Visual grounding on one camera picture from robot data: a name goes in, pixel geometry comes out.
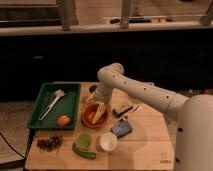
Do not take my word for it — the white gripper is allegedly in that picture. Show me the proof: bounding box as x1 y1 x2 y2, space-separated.
95 82 113 103

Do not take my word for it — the yellow banana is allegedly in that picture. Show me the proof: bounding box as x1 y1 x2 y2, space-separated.
92 103 106 124

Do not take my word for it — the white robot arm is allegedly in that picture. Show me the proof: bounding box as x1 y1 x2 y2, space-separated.
95 63 213 171

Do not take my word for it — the red bowl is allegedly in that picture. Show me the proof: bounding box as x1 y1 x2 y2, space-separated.
81 103 108 129

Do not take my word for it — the dark small cup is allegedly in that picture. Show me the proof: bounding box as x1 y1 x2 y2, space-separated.
89 85 97 94

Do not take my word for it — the green plastic tray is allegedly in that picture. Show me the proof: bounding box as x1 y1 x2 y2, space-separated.
27 83 81 130

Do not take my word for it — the blue sponge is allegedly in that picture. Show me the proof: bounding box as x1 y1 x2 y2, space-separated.
111 121 132 138

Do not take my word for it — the white dish brush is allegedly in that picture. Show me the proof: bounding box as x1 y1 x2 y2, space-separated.
39 89 65 120

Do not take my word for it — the orange fruit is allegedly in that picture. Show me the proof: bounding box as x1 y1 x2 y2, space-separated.
57 115 70 126

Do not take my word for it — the white cup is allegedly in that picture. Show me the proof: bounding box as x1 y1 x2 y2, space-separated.
96 132 118 153

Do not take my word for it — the green cup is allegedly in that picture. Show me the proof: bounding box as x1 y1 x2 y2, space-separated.
75 134 92 151

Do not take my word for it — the green cucumber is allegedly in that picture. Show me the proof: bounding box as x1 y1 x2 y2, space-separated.
72 143 96 160

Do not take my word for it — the dark grape bunch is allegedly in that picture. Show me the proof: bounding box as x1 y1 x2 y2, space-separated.
37 135 63 151

